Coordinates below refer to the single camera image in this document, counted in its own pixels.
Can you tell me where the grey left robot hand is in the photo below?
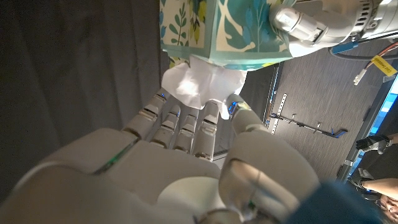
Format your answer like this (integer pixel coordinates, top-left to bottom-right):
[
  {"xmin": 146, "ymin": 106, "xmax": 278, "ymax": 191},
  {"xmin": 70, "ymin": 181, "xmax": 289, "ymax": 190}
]
[{"xmin": 269, "ymin": 0, "xmax": 398, "ymax": 58}]

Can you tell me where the person's black gloved hand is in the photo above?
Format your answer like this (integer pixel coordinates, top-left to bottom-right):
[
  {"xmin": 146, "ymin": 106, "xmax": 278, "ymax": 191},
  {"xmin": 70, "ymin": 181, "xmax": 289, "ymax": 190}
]
[
  {"xmin": 348, "ymin": 176, "xmax": 367, "ymax": 191},
  {"xmin": 356, "ymin": 134, "xmax": 391, "ymax": 155}
]

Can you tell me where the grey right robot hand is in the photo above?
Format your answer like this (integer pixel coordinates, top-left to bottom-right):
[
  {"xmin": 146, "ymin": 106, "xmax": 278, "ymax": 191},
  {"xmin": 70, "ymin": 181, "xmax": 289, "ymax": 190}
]
[{"xmin": 0, "ymin": 88, "xmax": 321, "ymax": 224}]

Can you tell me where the teal floral tissue box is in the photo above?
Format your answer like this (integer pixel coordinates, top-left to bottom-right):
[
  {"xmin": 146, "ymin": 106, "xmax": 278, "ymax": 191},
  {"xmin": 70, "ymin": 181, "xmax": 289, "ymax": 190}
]
[{"xmin": 159, "ymin": 0, "xmax": 296, "ymax": 72}]

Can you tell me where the white tissue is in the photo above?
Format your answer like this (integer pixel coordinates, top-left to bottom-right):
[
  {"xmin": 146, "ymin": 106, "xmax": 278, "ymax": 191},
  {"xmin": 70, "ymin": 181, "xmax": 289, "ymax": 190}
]
[{"xmin": 160, "ymin": 55, "xmax": 248, "ymax": 121}]

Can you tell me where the person's head with glasses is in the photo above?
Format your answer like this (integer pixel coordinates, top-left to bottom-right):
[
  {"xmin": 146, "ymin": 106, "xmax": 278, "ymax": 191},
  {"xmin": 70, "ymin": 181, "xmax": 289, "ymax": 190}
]
[{"xmin": 374, "ymin": 194, "xmax": 398, "ymax": 224}]

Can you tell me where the white perforated metal strip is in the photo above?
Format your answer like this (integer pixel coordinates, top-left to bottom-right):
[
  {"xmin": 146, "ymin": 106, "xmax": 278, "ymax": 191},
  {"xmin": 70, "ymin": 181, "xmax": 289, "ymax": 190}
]
[{"xmin": 267, "ymin": 92, "xmax": 289, "ymax": 135}]

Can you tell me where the black backdrop curtain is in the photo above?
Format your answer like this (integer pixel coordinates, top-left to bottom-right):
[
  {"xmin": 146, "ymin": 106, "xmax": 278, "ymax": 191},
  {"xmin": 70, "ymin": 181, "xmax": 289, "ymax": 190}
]
[{"xmin": 0, "ymin": 0, "xmax": 170, "ymax": 203}]

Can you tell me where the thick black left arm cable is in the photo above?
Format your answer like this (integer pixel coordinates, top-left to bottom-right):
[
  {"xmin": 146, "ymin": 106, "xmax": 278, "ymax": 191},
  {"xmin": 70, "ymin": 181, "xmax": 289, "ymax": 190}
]
[{"xmin": 328, "ymin": 40, "xmax": 398, "ymax": 62}]

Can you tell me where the black metal rail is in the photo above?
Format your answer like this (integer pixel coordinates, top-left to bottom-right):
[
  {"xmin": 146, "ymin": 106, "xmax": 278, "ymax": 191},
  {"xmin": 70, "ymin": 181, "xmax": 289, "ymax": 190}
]
[{"xmin": 269, "ymin": 112, "xmax": 349, "ymax": 139}]

